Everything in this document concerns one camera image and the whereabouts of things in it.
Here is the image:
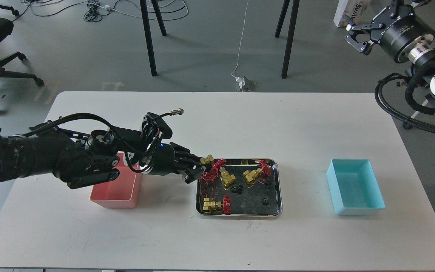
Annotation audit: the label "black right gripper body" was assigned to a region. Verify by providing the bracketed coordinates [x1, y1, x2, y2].
[376, 10, 435, 64]

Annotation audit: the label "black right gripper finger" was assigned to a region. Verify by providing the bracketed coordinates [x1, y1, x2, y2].
[344, 14, 386, 55]
[386, 0, 431, 17]

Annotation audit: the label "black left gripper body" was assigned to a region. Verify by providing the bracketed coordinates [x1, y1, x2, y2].
[143, 142, 188, 176]

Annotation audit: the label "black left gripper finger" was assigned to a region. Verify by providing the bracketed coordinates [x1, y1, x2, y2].
[174, 145, 202, 164]
[178, 163, 205, 184]

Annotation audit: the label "brass valve red handle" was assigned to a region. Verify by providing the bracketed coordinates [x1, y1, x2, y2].
[200, 155, 219, 181]

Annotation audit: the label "small black gear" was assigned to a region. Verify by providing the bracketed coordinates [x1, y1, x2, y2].
[231, 185, 244, 194]
[261, 198, 271, 206]

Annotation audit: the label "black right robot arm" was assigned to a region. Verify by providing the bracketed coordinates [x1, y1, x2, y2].
[341, 0, 435, 134]

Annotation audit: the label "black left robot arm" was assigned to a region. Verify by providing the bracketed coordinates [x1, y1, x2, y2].
[0, 108, 210, 189]

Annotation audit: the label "brass valve bottom left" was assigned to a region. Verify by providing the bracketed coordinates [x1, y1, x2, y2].
[202, 195, 231, 215]

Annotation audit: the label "white cardboard box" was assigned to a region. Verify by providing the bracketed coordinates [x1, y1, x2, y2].
[333, 0, 372, 27]

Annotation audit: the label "brass valve top middle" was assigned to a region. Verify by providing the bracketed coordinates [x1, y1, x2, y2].
[213, 159, 236, 188]

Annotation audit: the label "pink plastic box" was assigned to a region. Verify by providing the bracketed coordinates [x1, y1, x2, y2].
[89, 152, 143, 209]

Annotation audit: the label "brass valve top right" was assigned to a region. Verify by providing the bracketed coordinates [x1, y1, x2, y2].
[243, 159, 271, 186]

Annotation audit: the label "light blue plastic box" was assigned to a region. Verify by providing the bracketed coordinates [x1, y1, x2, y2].
[326, 159, 386, 216]

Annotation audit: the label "silver metal tray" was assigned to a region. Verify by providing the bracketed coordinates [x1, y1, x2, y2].
[196, 158, 282, 217]

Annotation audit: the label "black table leg right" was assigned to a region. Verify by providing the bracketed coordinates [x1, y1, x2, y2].
[275, 0, 300, 79]

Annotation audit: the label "black table leg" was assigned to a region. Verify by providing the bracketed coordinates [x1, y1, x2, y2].
[275, 0, 300, 79]
[139, 0, 167, 76]

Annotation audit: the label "white power adapter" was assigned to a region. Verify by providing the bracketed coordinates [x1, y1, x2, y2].
[235, 76, 254, 92]

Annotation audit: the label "black table leg left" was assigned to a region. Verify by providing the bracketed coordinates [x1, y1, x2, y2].
[139, 0, 167, 76]

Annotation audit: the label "white power cable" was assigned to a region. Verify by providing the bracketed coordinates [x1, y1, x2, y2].
[231, 0, 249, 80]

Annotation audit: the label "tangled floor cables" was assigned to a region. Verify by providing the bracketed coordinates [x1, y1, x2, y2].
[20, 0, 189, 22]

